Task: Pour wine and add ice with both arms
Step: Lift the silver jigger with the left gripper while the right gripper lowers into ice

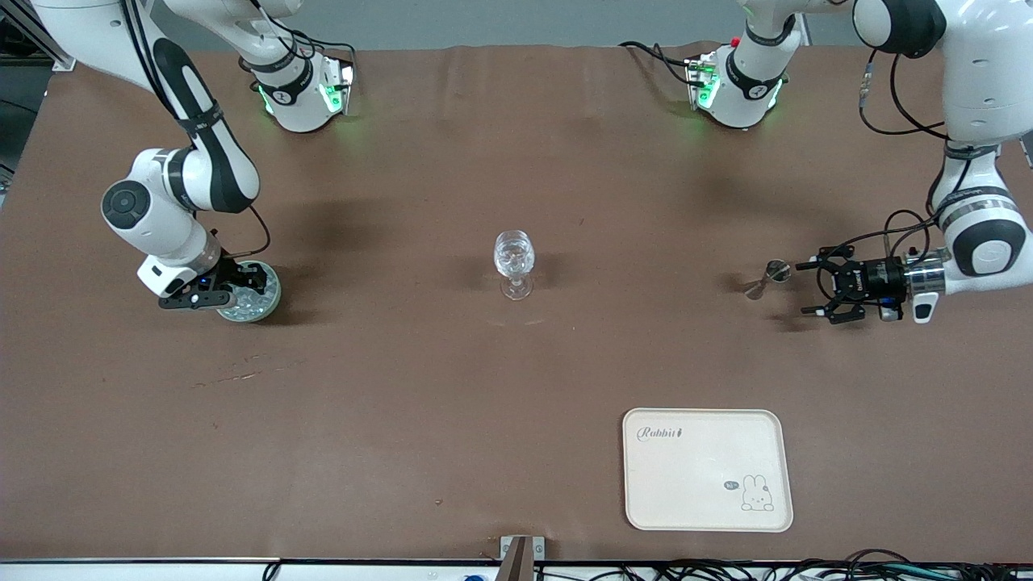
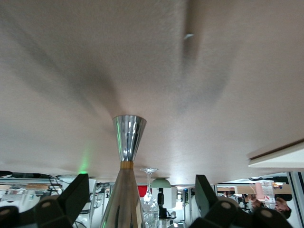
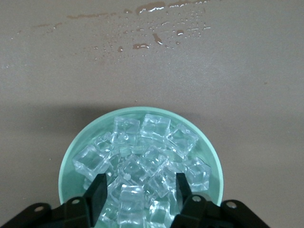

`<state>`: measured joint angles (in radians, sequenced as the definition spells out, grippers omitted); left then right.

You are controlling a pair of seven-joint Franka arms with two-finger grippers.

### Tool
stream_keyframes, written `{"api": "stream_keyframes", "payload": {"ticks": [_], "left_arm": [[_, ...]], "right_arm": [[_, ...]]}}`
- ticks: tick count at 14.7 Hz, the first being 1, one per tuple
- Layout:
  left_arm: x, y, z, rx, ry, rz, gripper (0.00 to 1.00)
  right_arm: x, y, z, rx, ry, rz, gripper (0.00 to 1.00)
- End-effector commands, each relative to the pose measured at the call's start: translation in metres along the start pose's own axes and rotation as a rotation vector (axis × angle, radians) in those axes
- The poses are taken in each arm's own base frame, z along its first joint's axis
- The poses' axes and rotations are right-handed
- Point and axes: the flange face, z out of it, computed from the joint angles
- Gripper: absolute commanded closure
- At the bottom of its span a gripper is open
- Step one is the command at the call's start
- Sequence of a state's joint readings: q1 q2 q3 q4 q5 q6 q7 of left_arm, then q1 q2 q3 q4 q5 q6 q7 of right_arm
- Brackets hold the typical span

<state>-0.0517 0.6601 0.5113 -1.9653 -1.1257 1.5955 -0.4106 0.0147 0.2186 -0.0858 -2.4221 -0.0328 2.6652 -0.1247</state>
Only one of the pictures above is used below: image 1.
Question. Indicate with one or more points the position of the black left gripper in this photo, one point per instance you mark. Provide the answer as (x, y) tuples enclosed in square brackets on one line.
[(878, 278)]

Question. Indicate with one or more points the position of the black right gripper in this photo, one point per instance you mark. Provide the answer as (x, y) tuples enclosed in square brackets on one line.
[(235, 276)]

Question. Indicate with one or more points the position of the small steel jigger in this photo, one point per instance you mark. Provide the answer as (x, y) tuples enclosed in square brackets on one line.
[(779, 270)]

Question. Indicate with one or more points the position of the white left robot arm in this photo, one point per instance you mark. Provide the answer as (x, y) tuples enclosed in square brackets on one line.
[(980, 81)]

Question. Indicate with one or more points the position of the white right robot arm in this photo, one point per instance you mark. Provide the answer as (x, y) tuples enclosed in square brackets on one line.
[(153, 218)]

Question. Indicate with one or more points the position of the clear ice cube pile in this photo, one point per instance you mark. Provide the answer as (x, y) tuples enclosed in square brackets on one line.
[(252, 303)]

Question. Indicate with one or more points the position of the clear wine glass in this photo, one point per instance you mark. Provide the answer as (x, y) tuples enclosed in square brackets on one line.
[(514, 254)]

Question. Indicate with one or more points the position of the green round bowl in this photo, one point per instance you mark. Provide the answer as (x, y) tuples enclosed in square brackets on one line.
[(262, 311)]

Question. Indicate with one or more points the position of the white rabbit print tray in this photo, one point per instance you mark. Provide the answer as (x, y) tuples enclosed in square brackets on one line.
[(702, 476)]

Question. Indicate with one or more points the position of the brown table cover mat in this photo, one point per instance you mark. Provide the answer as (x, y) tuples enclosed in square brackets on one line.
[(484, 403)]

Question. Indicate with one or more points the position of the aluminium frame profile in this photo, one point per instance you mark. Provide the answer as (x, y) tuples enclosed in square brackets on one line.
[(48, 48)]

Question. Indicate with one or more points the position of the grey metal camera bracket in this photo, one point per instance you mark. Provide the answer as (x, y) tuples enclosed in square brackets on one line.
[(516, 561)]

